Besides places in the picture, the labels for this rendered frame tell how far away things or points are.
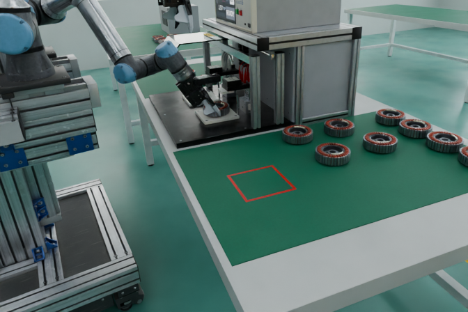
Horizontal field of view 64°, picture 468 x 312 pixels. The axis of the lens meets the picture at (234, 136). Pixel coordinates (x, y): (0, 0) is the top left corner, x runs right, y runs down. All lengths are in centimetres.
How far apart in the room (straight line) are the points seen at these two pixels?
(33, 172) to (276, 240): 119
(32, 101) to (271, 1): 91
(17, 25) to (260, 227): 86
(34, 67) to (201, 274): 118
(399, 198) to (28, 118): 119
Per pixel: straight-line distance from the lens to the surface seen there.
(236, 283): 83
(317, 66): 149
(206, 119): 153
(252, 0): 143
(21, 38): 124
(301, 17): 153
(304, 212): 101
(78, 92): 142
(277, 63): 140
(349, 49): 156
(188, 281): 190
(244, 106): 160
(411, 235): 100
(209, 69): 175
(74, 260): 186
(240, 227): 96
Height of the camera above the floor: 134
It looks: 24 degrees down
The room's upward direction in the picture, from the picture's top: 3 degrees counter-clockwise
